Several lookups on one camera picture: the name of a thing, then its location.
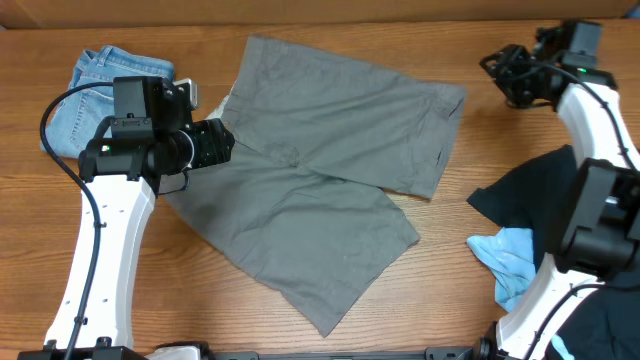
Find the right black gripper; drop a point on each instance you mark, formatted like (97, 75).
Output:
(509, 58)

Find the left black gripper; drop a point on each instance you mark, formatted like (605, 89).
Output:
(213, 146)

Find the grey cotton shorts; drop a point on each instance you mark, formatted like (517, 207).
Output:
(302, 206)

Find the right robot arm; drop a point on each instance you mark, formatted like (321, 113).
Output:
(595, 234)

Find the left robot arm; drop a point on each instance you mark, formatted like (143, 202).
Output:
(149, 135)

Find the black garment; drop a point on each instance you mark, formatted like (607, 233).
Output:
(606, 325)

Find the folded blue denim jeans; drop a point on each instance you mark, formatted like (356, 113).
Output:
(76, 118)

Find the light blue garment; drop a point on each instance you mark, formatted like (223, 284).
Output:
(510, 258)

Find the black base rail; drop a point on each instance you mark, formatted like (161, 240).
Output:
(201, 351)

